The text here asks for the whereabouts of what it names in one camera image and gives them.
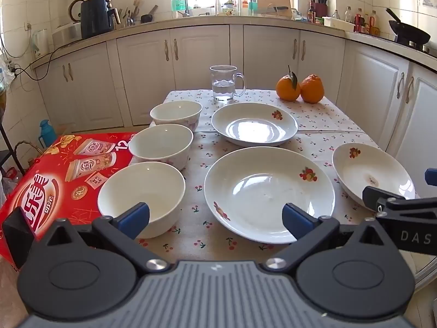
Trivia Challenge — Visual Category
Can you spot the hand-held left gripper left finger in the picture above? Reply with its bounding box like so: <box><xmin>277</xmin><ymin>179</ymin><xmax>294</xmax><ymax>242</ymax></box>
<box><xmin>34</xmin><ymin>202</ymin><xmax>171</xmax><ymax>276</ymax></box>

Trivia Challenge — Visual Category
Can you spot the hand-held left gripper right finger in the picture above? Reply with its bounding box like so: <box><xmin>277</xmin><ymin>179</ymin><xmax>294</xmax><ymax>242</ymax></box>
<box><xmin>261</xmin><ymin>203</ymin><xmax>398</xmax><ymax>276</ymax></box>

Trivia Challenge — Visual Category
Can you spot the white ceramic bowl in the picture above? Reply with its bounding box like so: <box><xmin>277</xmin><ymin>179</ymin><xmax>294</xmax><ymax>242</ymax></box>
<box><xmin>97</xmin><ymin>162</ymin><xmax>186</xmax><ymax>240</ymax></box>

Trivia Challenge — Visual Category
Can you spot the large white fruit-print plate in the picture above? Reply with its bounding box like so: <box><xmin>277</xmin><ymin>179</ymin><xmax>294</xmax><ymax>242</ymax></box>
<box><xmin>204</xmin><ymin>146</ymin><xmax>336</xmax><ymax>245</ymax></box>

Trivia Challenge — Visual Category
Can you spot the white floral bowl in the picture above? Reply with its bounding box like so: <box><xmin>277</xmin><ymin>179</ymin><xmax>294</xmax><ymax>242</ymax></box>
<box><xmin>128</xmin><ymin>124</ymin><xmax>194</xmax><ymax>171</ymax></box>
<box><xmin>150</xmin><ymin>100</ymin><xmax>203</xmax><ymax>132</ymax></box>

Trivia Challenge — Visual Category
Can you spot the cherry-print tablecloth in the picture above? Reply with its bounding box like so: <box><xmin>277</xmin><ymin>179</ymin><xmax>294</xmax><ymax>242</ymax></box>
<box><xmin>135</xmin><ymin>89</ymin><xmax>422</xmax><ymax>270</ymax></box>

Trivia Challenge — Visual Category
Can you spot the red printed carton box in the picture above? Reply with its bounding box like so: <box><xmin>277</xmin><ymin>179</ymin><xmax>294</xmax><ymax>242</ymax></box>
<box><xmin>0</xmin><ymin>133</ymin><xmax>139</xmax><ymax>270</ymax></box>

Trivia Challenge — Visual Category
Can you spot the blue thermos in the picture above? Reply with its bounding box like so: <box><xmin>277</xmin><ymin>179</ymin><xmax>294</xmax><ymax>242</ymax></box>
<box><xmin>39</xmin><ymin>119</ymin><xmax>58</xmax><ymax>148</ymax></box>

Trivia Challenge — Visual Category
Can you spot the black plastic block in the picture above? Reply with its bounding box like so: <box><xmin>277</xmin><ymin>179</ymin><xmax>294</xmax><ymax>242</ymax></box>
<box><xmin>2</xmin><ymin>207</ymin><xmax>36</xmax><ymax>270</ymax></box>

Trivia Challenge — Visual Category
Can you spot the bumpy orange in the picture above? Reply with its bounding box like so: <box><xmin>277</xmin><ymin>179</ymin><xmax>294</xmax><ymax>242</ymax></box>
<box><xmin>300</xmin><ymin>74</ymin><xmax>325</xmax><ymax>104</ymax></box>

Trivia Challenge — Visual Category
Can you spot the orange with leaf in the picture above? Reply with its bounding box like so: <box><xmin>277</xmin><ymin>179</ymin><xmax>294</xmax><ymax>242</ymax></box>
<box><xmin>276</xmin><ymin>65</ymin><xmax>302</xmax><ymax>102</ymax></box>

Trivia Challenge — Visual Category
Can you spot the gas stove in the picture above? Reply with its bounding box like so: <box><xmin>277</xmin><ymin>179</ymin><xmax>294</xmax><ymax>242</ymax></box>
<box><xmin>398</xmin><ymin>39</ymin><xmax>437</xmax><ymax>57</ymax></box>

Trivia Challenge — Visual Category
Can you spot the black wok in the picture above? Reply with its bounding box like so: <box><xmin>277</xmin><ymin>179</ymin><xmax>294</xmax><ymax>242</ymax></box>
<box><xmin>386</xmin><ymin>8</ymin><xmax>431</xmax><ymax>46</ymax></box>

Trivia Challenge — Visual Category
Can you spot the glass mug with water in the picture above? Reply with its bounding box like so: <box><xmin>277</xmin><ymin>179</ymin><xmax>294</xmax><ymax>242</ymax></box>
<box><xmin>209</xmin><ymin>65</ymin><xmax>247</xmax><ymax>102</ymax></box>

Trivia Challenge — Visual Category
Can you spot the white storage box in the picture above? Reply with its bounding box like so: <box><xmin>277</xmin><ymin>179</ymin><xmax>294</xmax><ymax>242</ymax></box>
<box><xmin>323</xmin><ymin>16</ymin><xmax>356</xmax><ymax>32</ymax></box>

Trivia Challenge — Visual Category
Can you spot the white rice cooker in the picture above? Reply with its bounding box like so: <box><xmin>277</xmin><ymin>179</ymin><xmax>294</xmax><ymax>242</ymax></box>
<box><xmin>53</xmin><ymin>22</ymin><xmax>82</xmax><ymax>50</ymax></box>

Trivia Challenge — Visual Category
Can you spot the red knife block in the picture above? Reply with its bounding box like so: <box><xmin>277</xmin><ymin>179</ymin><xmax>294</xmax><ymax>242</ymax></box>
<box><xmin>311</xmin><ymin>0</ymin><xmax>329</xmax><ymax>17</ymax></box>

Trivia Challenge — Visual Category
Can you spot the utensil holder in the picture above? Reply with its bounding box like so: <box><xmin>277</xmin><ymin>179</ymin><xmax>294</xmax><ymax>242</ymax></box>
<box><xmin>121</xmin><ymin>0</ymin><xmax>142</xmax><ymax>27</ymax></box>

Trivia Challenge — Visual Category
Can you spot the white electric kettle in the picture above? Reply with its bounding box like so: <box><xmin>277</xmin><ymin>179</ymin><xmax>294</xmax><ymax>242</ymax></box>
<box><xmin>32</xmin><ymin>29</ymin><xmax>48</xmax><ymax>58</ymax></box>

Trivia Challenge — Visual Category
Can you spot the small black pot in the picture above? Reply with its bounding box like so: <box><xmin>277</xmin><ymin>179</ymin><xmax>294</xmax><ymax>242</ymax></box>
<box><xmin>141</xmin><ymin>5</ymin><xmax>158</xmax><ymax>24</ymax></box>

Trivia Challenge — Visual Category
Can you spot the black air fryer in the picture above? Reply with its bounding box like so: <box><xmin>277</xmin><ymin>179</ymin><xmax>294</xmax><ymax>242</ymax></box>
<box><xmin>80</xmin><ymin>0</ymin><xmax>121</xmax><ymax>40</ymax></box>

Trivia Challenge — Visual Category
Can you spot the metal faucet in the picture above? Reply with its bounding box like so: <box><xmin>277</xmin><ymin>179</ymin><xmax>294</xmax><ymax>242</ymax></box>
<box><xmin>162</xmin><ymin>0</ymin><xmax>190</xmax><ymax>17</ymax></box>

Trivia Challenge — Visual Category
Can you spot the wooden cutting board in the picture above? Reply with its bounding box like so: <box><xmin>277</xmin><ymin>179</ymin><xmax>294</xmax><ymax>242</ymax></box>
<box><xmin>249</xmin><ymin>0</ymin><xmax>293</xmax><ymax>17</ymax></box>

